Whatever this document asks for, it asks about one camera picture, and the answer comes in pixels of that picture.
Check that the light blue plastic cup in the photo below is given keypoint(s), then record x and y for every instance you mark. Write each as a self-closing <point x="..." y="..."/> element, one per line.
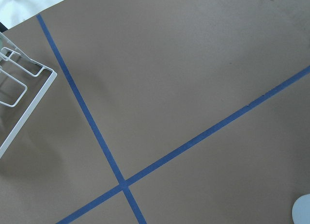
<point x="301" y="210"/>

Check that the white wire cup rack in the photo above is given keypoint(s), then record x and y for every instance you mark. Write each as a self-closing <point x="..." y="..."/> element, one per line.
<point x="23" y="83"/>

